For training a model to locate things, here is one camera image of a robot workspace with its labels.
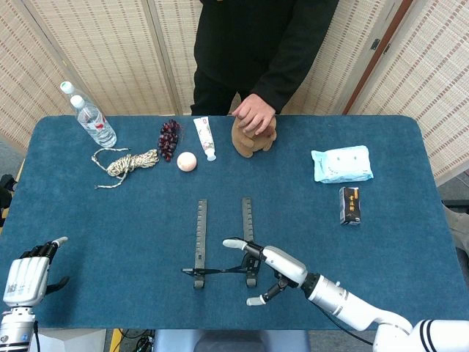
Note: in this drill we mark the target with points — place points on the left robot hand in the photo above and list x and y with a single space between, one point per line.
27 278

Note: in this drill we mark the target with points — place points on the person's left hand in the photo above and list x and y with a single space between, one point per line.
256 110

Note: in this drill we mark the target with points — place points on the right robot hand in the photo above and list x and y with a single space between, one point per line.
286 264

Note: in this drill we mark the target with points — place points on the brown capybara plush toy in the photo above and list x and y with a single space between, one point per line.
253 144

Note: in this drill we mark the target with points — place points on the black folding laptop stand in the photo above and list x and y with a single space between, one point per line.
201 234

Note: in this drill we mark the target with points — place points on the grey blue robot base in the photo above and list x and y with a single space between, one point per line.
234 341

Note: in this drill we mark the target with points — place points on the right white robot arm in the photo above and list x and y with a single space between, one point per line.
351 304

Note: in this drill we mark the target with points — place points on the white floral cream tube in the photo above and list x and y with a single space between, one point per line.
205 137

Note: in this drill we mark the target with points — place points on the person in black clothes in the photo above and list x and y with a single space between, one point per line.
249 44

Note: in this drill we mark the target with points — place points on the black equipment beside table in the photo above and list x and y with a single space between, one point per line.
5 198

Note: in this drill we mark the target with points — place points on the pink peach ball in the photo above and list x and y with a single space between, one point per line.
187 161

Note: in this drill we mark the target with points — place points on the black carton box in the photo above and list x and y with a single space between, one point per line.
350 205

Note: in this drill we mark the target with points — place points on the dark red grape bunch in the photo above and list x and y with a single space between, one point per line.
168 141

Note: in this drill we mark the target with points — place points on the blue carpet table cover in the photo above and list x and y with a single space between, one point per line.
110 227

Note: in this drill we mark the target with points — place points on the light blue wipes pack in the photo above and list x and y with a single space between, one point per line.
342 165

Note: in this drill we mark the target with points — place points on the black metal hinge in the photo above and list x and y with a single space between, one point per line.
375 44
387 49

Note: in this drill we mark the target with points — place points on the woven bamboo folding screen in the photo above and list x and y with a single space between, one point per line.
110 55

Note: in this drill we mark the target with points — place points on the red label water bottle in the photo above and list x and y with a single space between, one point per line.
97 126

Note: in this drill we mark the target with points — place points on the green cap water bottle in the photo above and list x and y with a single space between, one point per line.
67 87

